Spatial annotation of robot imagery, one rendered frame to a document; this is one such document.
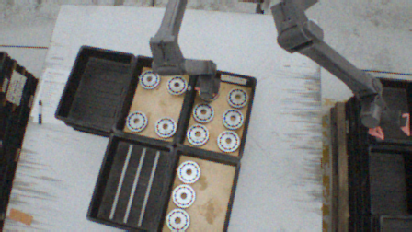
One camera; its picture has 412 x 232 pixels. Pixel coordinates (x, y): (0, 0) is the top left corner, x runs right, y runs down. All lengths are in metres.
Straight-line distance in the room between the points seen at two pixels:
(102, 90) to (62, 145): 0.37
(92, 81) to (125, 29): 0.43
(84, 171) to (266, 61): 1.14
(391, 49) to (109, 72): 2.29
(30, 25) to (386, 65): 3.09
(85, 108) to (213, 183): 0.74
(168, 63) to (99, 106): 0.80
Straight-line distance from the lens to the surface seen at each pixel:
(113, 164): 1.58
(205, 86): 1.34
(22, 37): 3.21
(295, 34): 0.88
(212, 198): 1.50
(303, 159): 1.71
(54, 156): 1.85
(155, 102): 1.61
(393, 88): 2.30
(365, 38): 3.02
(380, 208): 2.19
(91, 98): 1.71
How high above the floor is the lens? 2.32
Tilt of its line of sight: 72 degrees down
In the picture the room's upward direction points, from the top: 4 degrees counter-clockwise
